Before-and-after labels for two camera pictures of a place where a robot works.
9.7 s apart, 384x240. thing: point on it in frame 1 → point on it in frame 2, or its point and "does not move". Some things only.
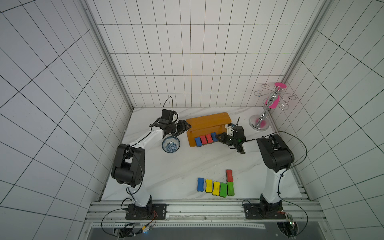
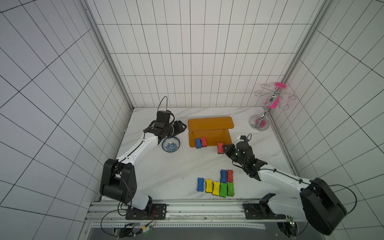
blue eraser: x=215 y=139 → x=223 y=176
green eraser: x=223 y=192 does not move
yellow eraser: x=216 y=191 does not move
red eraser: x=203 y=139 does not move
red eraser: x=209 y=139 → x=220 y=149
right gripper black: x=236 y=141 → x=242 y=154
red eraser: x=229 y=176 does not move
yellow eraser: x=209 y=185 does not move
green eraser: x=230 y=188 does not move
